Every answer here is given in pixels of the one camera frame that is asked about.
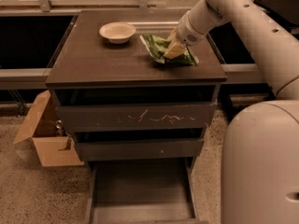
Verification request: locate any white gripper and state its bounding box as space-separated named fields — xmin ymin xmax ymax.
xmin=164 ymin=11 xmax=206 ymax=60

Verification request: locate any green jalapeno chip bag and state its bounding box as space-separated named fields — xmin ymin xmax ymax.
xmin=139 ymin=35 xmax=199 ymax=66

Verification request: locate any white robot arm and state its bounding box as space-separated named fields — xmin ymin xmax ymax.
xmin=169 ymin=0 xmax=299 ymax=224

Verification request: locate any dark grey drawer cabinet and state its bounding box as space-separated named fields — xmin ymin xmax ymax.
xmin=45 ymin=8 xmax=228 ymax=224

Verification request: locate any top grey drawer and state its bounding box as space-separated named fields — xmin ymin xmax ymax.
xmin=52 ymin=84 xmax=219 ymax=133

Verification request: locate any middle grey drawer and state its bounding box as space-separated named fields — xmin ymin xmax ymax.
xmin=75 ymin=128 xmax=204 ymax=161

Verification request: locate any open bottom grey drawer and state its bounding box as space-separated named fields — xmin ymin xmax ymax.
xmin=84 ymin=158 xmax=208 ymax=224

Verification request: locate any white ceramic bowl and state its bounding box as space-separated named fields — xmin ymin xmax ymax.
xmin=99 ymin=22 xmax=136 ymax=44

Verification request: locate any metal can in box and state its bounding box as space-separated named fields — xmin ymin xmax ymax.
xmin=55 ymin=120 xmax=64 ymax=136

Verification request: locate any open cardboard box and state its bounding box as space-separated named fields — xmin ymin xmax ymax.
xmin=13 ymin=91 xmax=84 ymax=167

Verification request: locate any metal window railing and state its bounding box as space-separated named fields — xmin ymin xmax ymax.
xmin=0 ymin=0 xmax=299 ymax=91

